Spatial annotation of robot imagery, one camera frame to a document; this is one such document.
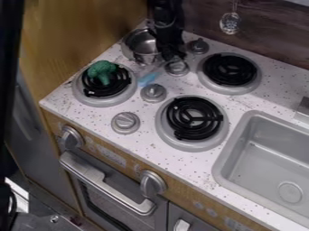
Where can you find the toy sink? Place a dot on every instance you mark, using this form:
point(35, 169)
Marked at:
point(265, 162)

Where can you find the silver strainer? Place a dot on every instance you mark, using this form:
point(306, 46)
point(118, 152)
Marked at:
point(230, 22)

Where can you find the blue toy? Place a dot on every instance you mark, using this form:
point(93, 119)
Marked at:
point(148, 79)

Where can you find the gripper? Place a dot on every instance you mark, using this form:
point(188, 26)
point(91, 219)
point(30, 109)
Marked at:
point(169, 40)

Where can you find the toy stove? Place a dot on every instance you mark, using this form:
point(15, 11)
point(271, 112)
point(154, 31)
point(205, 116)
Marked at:
point(193, 118)

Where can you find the silver pot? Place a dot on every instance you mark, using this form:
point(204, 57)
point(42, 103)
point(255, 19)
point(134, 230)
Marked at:
point(139, 45)

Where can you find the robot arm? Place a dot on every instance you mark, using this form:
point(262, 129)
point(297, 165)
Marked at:
point(165, 12)

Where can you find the green toy broccoli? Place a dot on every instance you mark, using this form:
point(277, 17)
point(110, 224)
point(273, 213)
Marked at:
point(102, 69)

